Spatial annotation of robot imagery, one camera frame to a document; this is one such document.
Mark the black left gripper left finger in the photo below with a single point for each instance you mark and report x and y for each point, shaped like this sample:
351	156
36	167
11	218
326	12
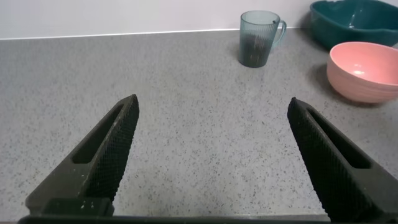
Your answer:
102	161

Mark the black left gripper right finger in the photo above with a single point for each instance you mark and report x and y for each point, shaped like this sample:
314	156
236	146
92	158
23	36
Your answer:
339	180

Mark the translucent blue ribbed plastic cup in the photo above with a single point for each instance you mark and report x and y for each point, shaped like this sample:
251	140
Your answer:
255	25

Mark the pink ribbed bowl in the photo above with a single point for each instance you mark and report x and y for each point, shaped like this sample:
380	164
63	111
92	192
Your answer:
360	81

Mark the teal plastic basin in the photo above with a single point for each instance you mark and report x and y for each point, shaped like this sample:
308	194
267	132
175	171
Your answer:
348	31

